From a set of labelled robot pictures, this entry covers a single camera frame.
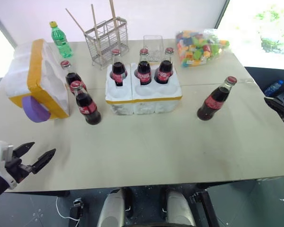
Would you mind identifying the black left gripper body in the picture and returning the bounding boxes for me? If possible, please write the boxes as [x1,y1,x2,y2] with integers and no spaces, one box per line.
[4,154,34,184]

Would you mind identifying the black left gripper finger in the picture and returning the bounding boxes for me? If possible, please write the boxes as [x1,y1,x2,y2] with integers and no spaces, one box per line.
[12,141,36,158]
[30,148,57,175]

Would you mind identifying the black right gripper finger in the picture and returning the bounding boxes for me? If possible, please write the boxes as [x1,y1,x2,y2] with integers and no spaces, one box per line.
[264,96,284,117]

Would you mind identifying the glass cola bottle red cap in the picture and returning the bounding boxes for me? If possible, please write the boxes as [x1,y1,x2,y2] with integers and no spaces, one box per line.
[70,80,102,126]
[60,60,87,93]
[196,76,238,122]
[135,48,153,86]
[109,48,128,87]
[154,47,175,85]

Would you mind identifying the white foam bottle tray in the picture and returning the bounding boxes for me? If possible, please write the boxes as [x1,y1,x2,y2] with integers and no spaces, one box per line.
[105,61,182,116]

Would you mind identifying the blue label water bottle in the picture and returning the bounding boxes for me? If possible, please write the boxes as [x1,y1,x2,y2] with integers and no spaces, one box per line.
[264,79,284,96]

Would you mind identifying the small black floor device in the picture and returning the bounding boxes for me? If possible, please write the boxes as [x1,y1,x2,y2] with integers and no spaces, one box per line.
[69,198,85,218]

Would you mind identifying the grey rounded robot leg shape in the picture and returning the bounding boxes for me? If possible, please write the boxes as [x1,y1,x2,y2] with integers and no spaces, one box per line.
[160,188,197,227]
[96,188,133,227]

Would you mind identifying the clear bag of colourful blocks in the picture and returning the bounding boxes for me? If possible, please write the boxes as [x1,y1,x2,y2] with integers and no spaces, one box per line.
[175,28,231,69]

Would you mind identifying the green plastic bottle yellow cap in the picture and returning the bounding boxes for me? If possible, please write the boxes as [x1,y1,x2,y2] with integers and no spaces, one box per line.
[49,20,74,59]

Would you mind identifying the clear glass cup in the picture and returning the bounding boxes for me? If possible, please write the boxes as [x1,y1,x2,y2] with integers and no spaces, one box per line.
[142,35,164,63]

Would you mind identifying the wooden chopstick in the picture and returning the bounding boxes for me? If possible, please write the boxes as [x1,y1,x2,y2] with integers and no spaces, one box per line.
[65,8,86,34]
[109,0,119,49]
[90,4,103,65]

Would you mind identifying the white cable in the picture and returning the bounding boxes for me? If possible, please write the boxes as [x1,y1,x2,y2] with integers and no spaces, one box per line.
[55,196,81,223]

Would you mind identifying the black table frame leg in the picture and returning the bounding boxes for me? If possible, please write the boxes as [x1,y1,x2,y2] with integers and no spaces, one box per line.
[188,188,221,227]

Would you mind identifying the metal wire cutlery rack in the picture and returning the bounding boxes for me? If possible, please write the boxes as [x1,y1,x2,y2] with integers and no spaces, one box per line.
[83,16,131,70]

